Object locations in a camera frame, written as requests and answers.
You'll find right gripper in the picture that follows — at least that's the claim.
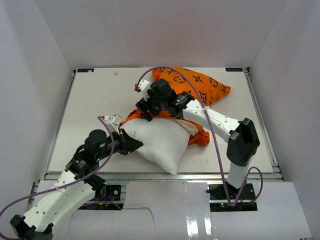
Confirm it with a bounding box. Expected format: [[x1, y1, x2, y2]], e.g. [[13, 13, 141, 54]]
[[136, 88, 167, 122]]

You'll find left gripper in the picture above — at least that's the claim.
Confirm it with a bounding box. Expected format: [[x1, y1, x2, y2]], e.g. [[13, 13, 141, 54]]
[[96, 128, 143, 161]]

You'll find white pillow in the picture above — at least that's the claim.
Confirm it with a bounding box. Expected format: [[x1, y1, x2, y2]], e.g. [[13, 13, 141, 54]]
[[122, 118, 199, 175]]

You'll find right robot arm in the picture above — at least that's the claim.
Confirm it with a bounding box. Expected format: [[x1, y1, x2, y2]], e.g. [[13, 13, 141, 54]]
[[134, 79, 260, 200]]

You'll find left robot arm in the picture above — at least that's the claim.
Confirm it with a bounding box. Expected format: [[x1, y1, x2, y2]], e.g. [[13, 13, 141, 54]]
[[10, 129, 144, 240]]

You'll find left blue label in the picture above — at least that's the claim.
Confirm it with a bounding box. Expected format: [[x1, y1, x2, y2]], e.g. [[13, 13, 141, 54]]
[[76, 68, 95, 73]]

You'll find blue label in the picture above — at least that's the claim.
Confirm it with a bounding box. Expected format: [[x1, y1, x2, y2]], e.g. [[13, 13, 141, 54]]
[[225, 67, 243, 72], [76, 68, 95, 73]]

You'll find right blue label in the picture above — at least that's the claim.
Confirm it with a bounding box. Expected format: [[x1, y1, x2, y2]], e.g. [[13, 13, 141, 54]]
[[225, 67, 243, 72]]

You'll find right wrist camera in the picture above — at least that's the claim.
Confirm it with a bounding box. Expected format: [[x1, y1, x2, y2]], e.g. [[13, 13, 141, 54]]
[[134, 79, 151, 101]]

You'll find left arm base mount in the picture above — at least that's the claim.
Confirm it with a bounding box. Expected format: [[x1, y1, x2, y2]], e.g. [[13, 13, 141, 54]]
[[81, 175, 122, 209]]

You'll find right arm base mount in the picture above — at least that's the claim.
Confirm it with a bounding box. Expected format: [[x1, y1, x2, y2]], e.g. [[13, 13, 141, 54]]
[[206, 183, 258, 212]]

